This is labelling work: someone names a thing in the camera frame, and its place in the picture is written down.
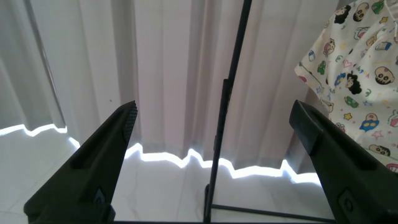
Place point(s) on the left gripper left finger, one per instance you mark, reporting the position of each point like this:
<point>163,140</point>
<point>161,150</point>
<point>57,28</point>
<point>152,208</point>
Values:
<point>84,180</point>

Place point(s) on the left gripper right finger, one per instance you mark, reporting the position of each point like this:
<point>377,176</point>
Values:
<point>357,186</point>

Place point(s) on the cream printed shorts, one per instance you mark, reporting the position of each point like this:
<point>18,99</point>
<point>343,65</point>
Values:
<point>363,71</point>

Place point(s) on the black clothes rack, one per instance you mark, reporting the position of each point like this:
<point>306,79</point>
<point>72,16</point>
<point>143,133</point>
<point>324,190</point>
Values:
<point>231,77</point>

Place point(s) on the white curtain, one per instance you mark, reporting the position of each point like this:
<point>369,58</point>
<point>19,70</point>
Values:
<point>155,71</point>

